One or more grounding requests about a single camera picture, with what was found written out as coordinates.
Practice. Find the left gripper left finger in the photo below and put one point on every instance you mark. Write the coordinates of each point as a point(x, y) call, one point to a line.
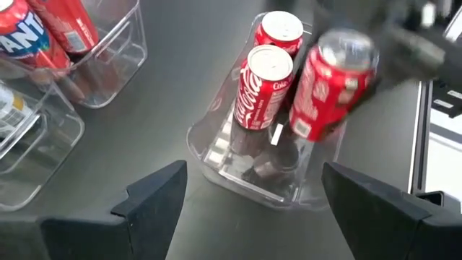
point(144, 216)

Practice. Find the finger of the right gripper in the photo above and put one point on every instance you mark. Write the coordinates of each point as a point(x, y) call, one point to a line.
point(343, 14)
point(357, 108)

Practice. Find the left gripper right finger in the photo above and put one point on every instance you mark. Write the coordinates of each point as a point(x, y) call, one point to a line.
point(375, 224)

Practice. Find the red Coca-Cola soda can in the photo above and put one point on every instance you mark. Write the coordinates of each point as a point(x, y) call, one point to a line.
point(281, 30)
point(328, 86)
point(265, 86)

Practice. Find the clear plastic storage bin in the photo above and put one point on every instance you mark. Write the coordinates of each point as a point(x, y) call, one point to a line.
point(119, 65)
point(223, 169)
point(54, 151)

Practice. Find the red Fanta soda can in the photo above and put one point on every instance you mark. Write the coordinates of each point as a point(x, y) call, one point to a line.
point(68, 21)
point(21, 36)

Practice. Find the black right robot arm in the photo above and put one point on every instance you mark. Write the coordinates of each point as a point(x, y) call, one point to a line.
point(400, 9)

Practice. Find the black metal frame rail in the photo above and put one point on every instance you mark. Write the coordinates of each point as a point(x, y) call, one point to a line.
point(422, 137)

